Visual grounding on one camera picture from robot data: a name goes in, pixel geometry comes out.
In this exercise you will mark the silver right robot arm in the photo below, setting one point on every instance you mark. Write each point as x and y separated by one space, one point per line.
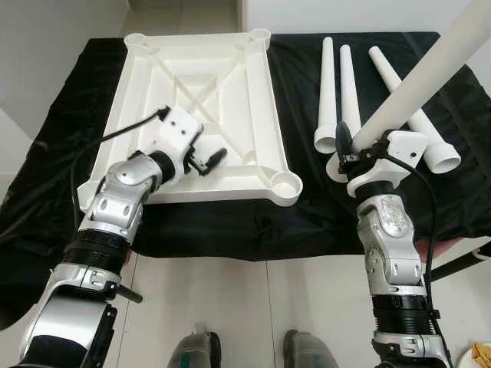
391 222

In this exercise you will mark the black table cloth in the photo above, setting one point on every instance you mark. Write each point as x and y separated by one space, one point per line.
307 222

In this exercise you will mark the white plastic table top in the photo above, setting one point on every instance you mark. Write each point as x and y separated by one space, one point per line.
230 100

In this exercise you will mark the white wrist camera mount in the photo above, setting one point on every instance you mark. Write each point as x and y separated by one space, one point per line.
182 134
403 149

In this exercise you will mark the white round fan base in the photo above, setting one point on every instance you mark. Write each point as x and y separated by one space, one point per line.
464 359

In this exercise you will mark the robot right leg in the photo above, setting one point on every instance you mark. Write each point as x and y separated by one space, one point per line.
307 351

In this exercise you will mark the white plastic table leg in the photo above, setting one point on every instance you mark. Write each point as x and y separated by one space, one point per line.
328 84
347 84
431 138
430 69

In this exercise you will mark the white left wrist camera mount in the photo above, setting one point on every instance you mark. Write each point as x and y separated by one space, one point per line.
182 134

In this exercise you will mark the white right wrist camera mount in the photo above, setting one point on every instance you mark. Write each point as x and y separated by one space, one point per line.
403 149

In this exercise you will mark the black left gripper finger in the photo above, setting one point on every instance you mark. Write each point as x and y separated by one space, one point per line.
217 154

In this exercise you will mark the yellow cloth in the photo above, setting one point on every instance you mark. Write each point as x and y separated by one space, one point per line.
481 354

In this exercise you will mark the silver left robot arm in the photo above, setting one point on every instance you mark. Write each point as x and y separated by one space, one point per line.
115 199

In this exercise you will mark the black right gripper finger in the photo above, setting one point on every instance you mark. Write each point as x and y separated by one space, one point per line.
344 138

